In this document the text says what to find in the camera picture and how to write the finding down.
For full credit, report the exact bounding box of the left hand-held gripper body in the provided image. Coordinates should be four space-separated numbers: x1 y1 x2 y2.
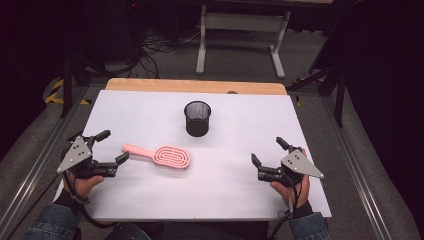
56 132 118 180

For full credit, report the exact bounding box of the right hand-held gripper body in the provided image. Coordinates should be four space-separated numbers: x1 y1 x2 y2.
257 144 325 188

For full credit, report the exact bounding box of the pink hairbrush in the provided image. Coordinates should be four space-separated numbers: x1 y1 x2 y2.
121 143 192 171

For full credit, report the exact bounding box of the black mesh pen cup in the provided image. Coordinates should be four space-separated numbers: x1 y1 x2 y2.
183 100 213 138

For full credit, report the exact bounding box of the person's right hand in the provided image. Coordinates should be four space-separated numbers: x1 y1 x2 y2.
269 147 312 210

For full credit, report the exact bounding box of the person's left hand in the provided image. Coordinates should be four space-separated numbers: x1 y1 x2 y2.
62 170 106 202

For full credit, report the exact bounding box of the yellow black hazard tape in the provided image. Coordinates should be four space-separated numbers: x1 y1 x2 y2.
292 77 326 108
44 77 92 106

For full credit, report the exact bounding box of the black tripod stand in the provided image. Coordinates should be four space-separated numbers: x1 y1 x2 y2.
285 64 348 128
59 53 113 119

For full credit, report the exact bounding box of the aluminium floor rail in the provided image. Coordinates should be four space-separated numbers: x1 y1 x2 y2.
319 95 394 240
0 85 90 236

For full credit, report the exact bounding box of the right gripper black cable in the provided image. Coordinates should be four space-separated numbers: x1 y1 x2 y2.
266 173 305 240

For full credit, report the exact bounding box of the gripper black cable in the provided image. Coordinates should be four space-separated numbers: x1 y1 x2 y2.
266 173 305 240
61 169 118 230

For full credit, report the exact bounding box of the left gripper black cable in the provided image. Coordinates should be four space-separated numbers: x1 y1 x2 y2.
61 169 118 230

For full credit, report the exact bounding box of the tangle of black floor cables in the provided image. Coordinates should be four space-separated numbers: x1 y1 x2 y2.
131 29 203 80

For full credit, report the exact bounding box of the grey metal table frame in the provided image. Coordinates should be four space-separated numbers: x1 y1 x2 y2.
195 4 292 80

